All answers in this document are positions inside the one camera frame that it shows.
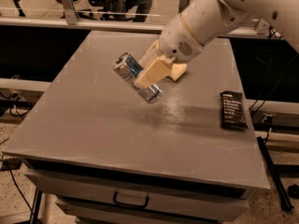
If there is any black table leg bar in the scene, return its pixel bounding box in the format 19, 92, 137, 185
257, 136, 293, 212

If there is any yellow sponge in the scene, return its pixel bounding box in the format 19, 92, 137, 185
168, 63, 188, 82

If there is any person sitting in background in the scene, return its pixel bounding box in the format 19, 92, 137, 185
41, 0, 154, 23

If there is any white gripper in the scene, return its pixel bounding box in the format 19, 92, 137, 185
134, 0, 249, 89

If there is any silver blue redbull can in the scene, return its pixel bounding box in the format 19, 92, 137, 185
112, 52, 162, 104

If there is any right metal bracket post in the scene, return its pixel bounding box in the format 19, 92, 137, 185
255, 19, 270, 35

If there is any metal guard rail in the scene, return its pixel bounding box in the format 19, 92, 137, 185
0, 16, 269, 39

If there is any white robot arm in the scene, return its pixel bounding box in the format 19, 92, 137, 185
135, 0, 299, 89

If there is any black floor cable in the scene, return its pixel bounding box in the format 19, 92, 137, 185
0, 137, 36, 217

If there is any left metal bracket post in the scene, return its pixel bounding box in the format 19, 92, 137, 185
61, 0, 78, 25

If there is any grey drawer with black handle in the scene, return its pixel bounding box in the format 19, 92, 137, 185
25, 169, 249, 224

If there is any black snack bar wrapper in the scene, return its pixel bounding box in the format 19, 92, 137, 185
220, 91, 248, 131

